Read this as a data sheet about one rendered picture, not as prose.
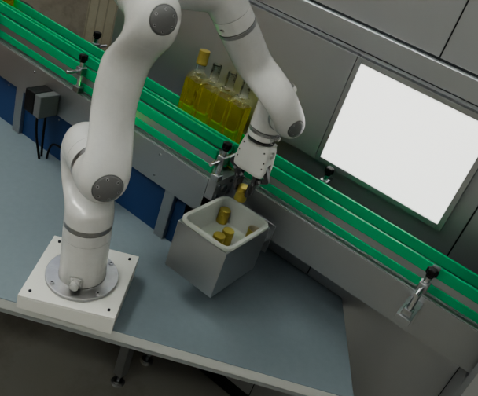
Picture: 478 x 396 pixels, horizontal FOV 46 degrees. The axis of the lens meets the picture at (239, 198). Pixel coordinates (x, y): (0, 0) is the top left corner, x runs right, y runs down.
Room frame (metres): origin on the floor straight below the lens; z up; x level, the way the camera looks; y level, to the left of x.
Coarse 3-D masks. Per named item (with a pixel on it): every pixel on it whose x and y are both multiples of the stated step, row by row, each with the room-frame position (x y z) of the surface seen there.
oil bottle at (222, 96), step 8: (224, 88) 1.63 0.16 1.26; (216, 96) 1.62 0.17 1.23; (224, 96) 1.61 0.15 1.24; (232, 96) 1.63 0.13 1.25; (216, 104) 1.62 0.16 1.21; (224, 104) 1.61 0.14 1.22; (208, 112) 1.63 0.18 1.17; (216, 112) 1.62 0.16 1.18; (224, 112) 1.61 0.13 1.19; (208, 120) 1.62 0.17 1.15; (216, 120) 1.61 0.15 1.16; (216, 128) 1.61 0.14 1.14
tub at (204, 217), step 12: (204, 204) 1.37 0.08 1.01; (216, 204) 1.41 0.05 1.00; (228, 204) 1.44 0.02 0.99; (240, 204) 1.43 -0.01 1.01; (192, 216) 1.30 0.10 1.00; (204, 216) 1.36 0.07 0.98; (216, 216) 1.42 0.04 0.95; (240, 216) 1.42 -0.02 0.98; (252, 216) 1.41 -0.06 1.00; (192, 228) 1.24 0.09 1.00; (204, 228) 1.36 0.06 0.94; (216, 228) 1.38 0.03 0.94; (240, 228) 1.41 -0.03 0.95; (264, 228) 1.36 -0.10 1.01; (216, 240) 1.22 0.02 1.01; (240, 240) 1.26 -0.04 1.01
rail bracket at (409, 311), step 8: (432, 272) 1.16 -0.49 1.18; (424, 280) 1.17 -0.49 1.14; (416, 288) 1.17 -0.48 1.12; (424, 288) 1.16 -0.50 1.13; (416, 296) 1.12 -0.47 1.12; (408, 304) 1.17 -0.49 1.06; (416, 304) 1.23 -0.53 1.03; (400, 312) 1.17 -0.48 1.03; (408, 312) 1.16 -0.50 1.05; (416, 312) 1.20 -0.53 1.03; (400, 320) 1.16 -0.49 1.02; (408, 320) 1.15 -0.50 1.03
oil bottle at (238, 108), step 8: (240, 96) 1.61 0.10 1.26; (232, 104) 1.60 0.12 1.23; (240, 104) 1.59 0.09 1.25; (248, 104) 1.61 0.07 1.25; (232, 112) 1.59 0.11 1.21; (240, 112) 1.58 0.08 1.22; (248, 112) 1.62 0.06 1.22; (224, 120) 1.60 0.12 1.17; (232, 120) 1.59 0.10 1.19; (240, 120) 1.59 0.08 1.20; (224, 128) 1.60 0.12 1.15; (232, 128) 1.59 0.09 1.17; (240, 128) 1.60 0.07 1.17; (232, 136) 1.58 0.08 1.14; (240, 136) 1.62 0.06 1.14
